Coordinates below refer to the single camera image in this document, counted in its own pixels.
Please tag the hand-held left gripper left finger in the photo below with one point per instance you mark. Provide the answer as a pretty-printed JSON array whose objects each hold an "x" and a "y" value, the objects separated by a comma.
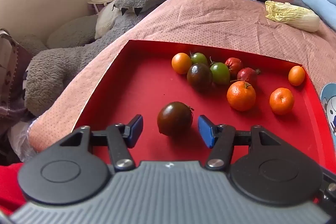
[{"x": 136, "y": 130}]

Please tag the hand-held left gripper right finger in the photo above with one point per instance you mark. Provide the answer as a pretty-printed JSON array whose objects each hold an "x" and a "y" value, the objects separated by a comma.
[{"x": 204, "y": 130}]

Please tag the dark brown tomato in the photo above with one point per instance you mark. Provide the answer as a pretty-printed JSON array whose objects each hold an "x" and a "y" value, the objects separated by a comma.
[
  {"x": 199, "y": 77},
  {"x": 174, "y": 119}
]

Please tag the red shallow box tray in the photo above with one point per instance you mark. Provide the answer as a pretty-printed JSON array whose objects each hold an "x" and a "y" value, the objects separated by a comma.
[{"x": 147, "y": 87}]

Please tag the mandarin orange with stem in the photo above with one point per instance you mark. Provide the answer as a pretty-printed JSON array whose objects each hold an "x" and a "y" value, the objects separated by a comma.
[{"x": 241, "y": 96}]

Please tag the red hawthorn fruit with stem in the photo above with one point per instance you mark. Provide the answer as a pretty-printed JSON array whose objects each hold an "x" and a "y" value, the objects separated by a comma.
[{"x": 246, "y": 76}]

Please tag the small oval kumquat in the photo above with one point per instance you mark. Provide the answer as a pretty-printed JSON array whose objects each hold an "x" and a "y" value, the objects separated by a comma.
[{"x": 296, "y": 76}]

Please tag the blue cartoon plate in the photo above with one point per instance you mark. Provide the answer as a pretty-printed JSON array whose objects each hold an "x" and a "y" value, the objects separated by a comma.
[{"x": 329, "y": 106}]

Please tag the green tomato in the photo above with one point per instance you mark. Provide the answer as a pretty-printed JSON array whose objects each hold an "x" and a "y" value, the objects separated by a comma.
[
  {"x": 200, "y": 58},
  {"x": 220, "y": 74}
]

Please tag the orange cherry tomato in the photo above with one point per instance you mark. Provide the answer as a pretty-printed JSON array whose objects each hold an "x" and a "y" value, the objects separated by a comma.
[{"x": 181, "y": 63}]

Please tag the grey plush toy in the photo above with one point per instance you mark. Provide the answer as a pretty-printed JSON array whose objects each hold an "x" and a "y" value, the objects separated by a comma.
[{"x": 65, "y": 64}]

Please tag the pink dotted quilt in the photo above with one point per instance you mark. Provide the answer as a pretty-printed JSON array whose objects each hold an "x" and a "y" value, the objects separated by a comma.
[{"x": 210, "y": 22}]

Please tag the clear plastic bag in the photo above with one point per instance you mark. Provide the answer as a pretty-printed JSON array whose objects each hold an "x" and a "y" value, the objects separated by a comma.
[{"x": 21, "y": 140}]

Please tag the patterned brown cloth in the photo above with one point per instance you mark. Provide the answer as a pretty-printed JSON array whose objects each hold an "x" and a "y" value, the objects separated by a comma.
[{"x": 13, "y": 77}]

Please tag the red clothing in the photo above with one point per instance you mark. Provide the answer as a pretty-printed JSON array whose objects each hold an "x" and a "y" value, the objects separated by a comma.
[{"x": 9, "y": 187}]

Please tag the napa cabbage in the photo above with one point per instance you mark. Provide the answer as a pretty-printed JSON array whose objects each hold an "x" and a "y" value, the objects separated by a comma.
[{"x": 291, "y": 15}]

